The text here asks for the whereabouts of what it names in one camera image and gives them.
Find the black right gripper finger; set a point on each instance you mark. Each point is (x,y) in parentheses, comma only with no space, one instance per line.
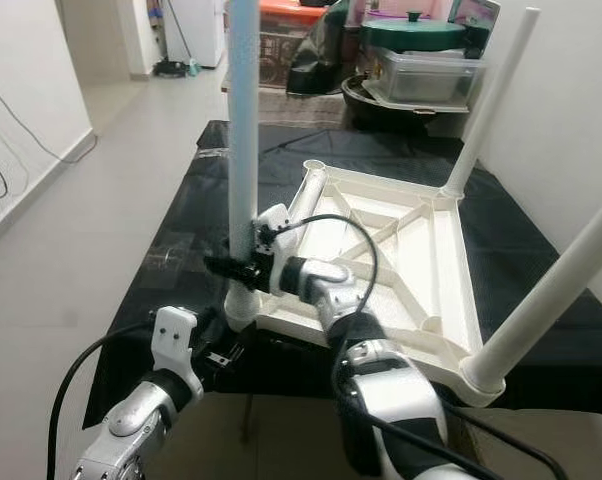
(227,266)

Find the white plastic table leg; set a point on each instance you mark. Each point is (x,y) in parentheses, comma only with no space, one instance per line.
(244,130)
(551,300)
(493,100)

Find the cream plastic table top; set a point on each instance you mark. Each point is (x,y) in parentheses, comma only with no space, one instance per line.
(431,265)

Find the clear tape patch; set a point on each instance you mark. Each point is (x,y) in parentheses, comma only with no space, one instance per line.
(171,256)
(211,153)

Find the black tablecloth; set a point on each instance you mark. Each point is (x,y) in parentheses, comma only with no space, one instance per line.
(141,350)

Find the black round basin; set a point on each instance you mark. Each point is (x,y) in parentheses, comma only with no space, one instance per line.
(363,105)

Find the teal plastic scoop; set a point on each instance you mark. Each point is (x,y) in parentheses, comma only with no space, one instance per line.
(194,68)

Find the black bag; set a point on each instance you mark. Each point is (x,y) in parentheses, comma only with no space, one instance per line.
(326,58)

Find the white cabinet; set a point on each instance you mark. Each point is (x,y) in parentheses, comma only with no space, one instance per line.
(199,30)

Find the clear plastic storage box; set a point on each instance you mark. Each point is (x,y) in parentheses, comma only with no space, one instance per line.
(429,78)

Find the orange plastic lid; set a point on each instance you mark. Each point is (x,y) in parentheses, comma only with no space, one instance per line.
(286,8)

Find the dark green round lid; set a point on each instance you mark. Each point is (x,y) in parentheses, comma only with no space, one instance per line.
(416,33)

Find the pink plastic box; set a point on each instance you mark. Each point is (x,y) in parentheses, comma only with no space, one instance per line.
(411,5)

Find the grey framed picture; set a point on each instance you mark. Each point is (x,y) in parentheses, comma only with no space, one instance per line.
(476,12)

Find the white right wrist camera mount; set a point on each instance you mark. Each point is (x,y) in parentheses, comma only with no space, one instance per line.
(278,230)

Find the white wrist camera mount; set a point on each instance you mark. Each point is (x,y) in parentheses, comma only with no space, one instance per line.
(176,345)
(278,230)

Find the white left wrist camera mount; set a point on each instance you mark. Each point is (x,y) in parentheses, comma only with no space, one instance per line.
(176,345)

